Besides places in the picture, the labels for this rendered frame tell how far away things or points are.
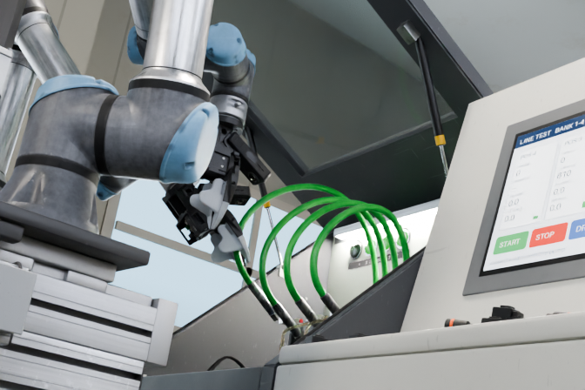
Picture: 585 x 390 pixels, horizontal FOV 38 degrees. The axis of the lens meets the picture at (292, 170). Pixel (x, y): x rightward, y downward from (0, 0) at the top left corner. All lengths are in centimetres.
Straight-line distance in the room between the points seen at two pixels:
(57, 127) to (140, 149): 12
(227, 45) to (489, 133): 51
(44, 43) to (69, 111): 56
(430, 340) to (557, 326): 19
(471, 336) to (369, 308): 46
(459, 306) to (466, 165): 32
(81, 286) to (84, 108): 24
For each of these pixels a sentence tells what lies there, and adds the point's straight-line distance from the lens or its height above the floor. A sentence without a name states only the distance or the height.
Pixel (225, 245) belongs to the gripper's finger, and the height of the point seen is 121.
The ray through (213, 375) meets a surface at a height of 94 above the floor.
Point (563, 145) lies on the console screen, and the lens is 146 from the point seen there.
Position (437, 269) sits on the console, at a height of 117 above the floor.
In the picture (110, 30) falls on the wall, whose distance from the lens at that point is 386.
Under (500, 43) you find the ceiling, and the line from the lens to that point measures 479.
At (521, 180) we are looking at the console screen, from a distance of 147.
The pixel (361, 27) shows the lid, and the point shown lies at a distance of 182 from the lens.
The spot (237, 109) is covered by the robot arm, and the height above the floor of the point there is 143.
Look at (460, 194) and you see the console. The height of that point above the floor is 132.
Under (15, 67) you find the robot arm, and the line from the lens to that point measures 189.
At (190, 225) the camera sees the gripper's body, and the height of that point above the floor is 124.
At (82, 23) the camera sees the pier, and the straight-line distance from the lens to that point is 345.
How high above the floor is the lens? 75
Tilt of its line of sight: 22 degrees up
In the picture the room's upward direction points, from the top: 9 degrees clockwise
